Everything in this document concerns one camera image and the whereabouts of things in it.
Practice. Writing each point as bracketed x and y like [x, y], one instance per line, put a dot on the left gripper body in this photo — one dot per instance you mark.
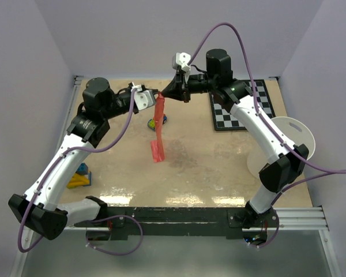
[121, 103]

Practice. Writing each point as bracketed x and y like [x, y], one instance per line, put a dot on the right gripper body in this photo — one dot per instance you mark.
[198, 83]

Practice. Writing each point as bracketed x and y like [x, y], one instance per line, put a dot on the red trash bag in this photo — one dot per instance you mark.
[157, 144]

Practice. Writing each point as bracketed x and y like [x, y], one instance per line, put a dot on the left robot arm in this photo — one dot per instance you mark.
[38, 207]

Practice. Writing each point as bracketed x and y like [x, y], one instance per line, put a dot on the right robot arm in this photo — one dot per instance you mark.
[285, 159]

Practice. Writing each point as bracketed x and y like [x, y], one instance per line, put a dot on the white trash bin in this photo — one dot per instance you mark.
[294, 130]

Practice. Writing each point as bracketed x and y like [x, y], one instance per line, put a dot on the colourful toy block car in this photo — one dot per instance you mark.
[151, 122]

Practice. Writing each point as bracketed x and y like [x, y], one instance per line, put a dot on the black white chessboard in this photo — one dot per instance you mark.
[237, 120]

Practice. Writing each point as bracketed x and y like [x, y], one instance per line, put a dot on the yellow blue toy blocks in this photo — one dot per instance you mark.
[82, 177]

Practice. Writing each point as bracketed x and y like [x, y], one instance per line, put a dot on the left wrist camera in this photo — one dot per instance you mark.
[144, 98]

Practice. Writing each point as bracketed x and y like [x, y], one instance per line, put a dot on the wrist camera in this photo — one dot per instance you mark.
[144, 98]
[180, 61]

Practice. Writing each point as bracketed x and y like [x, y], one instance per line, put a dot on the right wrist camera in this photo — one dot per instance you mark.
[180, 61]

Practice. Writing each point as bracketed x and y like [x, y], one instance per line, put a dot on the aluminium left side rail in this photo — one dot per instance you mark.
[69, 111]

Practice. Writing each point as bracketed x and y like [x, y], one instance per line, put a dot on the aluminium rail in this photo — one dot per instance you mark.
[69, 111]
[300, 216]

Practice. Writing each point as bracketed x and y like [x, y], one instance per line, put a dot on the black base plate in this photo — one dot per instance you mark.
[232, 223]

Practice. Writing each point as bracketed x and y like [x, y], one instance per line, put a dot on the aluminium front rail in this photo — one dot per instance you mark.
[300, 216]

